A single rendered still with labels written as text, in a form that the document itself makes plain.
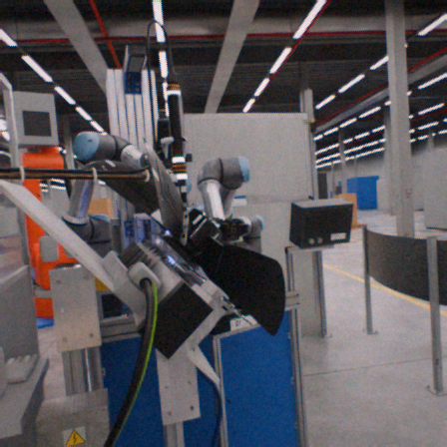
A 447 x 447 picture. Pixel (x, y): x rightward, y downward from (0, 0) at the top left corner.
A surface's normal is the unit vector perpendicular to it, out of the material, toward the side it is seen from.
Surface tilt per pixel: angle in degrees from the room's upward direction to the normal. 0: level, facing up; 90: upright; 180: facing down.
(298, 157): 90
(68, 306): 90
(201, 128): 91
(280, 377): 90
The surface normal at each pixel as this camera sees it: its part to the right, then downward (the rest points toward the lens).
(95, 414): 0.29, 0.04
